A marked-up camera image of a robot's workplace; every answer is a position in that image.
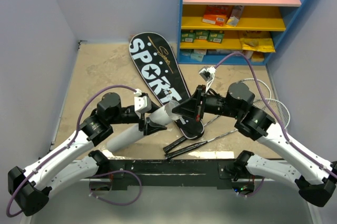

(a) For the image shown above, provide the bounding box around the green box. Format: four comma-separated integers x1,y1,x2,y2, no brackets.
195,30,210,41
180,30,196,43
208,30,224,43

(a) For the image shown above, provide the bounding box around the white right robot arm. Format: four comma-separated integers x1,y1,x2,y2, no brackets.
173,82,336,207

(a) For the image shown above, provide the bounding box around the green box left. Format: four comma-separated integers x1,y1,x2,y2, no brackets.
180,30,196,43

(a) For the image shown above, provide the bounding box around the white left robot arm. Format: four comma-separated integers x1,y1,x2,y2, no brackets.
7,90,176,216

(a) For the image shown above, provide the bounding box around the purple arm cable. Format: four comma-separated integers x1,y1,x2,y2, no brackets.
5,84,143,218
215,52,337,180

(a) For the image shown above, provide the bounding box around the white shuttlecock tube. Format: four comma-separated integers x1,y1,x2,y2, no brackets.
106,106,174,153

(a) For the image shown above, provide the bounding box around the green box middle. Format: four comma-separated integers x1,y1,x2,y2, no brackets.
195,30,210,41

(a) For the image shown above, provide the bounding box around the green box right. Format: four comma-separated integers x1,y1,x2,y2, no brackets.
208,30,224,43

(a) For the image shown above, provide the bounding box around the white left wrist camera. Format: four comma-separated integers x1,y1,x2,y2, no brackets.
134,89,152,115

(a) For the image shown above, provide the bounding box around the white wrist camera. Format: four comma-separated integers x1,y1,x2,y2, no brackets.
134,89,152,115
199,66,216,92

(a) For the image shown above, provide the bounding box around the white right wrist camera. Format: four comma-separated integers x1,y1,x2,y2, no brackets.
199,66,216,92

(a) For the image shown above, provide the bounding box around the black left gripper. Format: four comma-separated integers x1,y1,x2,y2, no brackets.
110,101,167,135

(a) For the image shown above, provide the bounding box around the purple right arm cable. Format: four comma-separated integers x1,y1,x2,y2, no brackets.
215,52,337,180

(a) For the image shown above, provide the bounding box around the orange snack box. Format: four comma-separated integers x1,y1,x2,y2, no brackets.
202,5,232,26

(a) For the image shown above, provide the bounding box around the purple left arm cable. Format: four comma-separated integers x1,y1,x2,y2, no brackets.
5,84,143,218

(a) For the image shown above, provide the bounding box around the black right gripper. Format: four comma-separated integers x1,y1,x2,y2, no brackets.
172,84,241,121

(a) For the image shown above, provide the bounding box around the silver snack pouch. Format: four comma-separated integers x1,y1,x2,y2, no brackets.
226,5,245,27

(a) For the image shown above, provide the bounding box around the yellow snack bag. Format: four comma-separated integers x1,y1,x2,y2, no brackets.
238,31,275,53

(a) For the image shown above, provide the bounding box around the black racket cover bag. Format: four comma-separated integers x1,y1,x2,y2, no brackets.
128,32,205,140

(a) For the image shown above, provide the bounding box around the blue shelf unit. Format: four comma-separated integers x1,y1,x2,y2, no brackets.
177,0,308,65

